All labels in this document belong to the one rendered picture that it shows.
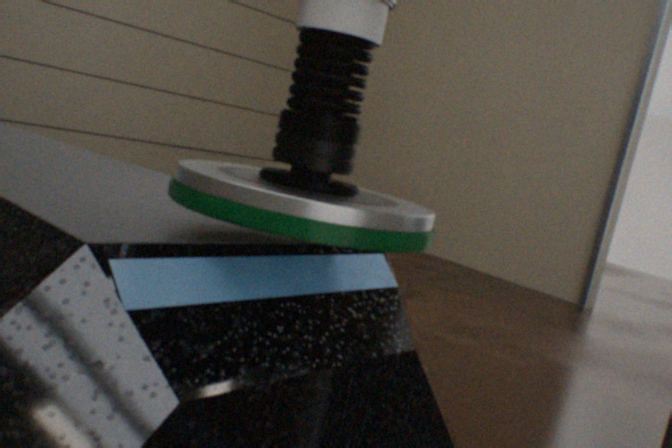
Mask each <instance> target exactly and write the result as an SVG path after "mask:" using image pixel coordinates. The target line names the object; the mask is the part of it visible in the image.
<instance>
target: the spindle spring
mask: <svg viewBox="0 0 672 448"><path fill-rule="evenodd" d="M298 39H299V41H300V42H301V44H299V45H298V46H297V47H296V54H297V55H298V56H299V57H298V58H295V59H294V62H293V65H294V67H295V69H297V70H295V71H293V72H292V73H291V79H292V80H293V81H294V82H295V83H293V85H292V84H290V87H289V89H288V91H289V94H291V95H292V96H294V97H289V98H288V99H287V100H286V105H287V106H288V107H289V108H290V109H293V110H296V111H300V112H301V108H302V107H304V108H312V109H320V110H327V111H333V112H340V113H347V114H354V115H360V114H361V113H362V112H363V108H362V106H361V105H357V104H353V103H349V102H347V103H342V102H335V101H329V100H322V99H314V98H305V95H314V96H322V97H329V98H335V99H342V100H348V101H354V102H363V101H364V100H365V94H364V93H362V92H359V91H353V90H347V89H342V88H336V87H329V86H322V85H314V83H307V82H308V80H313V81H322V82H329V84H336V85H342V86H348V87H352V88H358V89H363V90H364V89H366V88H367V87H368V81H367V80H366V79H364V78H360V77H354V76H349V75H344V74H338V73H331V72H324V71H316V70H310V67H315V68H324V69H332V70H338V71H344V72H349V73H353V74H355V75H361V76H367V75H369V74H370V72H371V70H370V67H368V66H367V65H364V64H361V63H355V62H350V61H345V60H340V59H333V58H326V57H316V56H313V54H326V55H333V56H340V57H345V58H351V59H355V61H357V62H362V63H370V62H372V61H373V55H372V54H371V53H370V52H367V51H370V50H374V49H375V47H376V45H375V43H373V42H371V41H369V40H366V39H364V38H361V37H357V36H353V35H349V34H345V33H341V32H336V31H330V30H324V29H305V30H302V31H300V32H299V34H298ZM315 39H317V40H329V41H337V43H343V44H349V45H354V46H359V49H354V48H349V47H343V46H337V45H330V44H320V43H315ZM363 50H366V51H363ZM347 114H344V119H343V120H345V121H349V122H353V123H358V124H360V119H357V118H356V117H354V116H350V115H347Z"/></svg>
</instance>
